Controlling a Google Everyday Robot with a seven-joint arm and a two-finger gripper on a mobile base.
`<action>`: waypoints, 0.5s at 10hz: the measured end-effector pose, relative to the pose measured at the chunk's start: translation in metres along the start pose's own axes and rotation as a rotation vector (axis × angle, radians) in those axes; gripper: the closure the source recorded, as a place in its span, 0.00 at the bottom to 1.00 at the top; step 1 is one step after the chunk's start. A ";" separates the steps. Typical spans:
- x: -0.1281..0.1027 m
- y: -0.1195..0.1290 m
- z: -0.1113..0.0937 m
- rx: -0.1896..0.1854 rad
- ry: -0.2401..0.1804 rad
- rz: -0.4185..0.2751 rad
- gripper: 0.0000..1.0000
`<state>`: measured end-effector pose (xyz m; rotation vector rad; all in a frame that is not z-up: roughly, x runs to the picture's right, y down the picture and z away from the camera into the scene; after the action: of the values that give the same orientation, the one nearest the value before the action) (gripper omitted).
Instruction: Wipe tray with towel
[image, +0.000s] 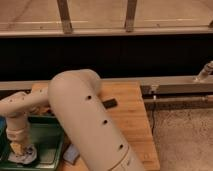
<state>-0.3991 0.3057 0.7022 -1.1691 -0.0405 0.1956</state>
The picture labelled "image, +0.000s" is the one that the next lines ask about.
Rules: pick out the green plastic tray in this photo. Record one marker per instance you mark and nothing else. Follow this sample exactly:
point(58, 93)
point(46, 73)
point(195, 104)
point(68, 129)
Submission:
point(47, 136)

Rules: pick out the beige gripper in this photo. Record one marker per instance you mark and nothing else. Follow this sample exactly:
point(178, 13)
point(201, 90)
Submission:
point(19, 141)

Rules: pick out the grey white towel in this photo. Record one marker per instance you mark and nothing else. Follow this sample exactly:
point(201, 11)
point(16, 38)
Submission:
point(27, 156)

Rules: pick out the grey metal rail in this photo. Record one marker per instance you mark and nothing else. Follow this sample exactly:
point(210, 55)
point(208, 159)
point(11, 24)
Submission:
point(157, 85)

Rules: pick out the small black block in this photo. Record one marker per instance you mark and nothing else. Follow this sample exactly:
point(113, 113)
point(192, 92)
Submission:
point(110, 103)

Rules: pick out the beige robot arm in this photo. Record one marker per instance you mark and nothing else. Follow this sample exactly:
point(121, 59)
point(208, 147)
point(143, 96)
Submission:
point(73, 98)

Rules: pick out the blue grey sponge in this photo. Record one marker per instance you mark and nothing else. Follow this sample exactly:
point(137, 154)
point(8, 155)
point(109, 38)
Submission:
point(71, 154)

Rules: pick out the metal pipe fitting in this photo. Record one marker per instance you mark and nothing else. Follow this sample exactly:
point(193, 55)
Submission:
point(205, 72)

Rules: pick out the left metal post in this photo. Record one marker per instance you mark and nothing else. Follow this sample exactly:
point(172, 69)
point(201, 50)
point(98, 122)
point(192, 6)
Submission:
point(64, 16)

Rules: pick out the blue object at left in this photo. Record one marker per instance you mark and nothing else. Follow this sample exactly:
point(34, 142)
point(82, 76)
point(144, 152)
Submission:
point(2, 125)

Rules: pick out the metal post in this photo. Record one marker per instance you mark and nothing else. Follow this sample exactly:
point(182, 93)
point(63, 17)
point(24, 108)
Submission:
point(64, 16)
point(130, 15)

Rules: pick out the right metal post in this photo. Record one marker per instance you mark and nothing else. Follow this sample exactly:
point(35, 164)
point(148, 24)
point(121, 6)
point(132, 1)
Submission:
point(130, 15)

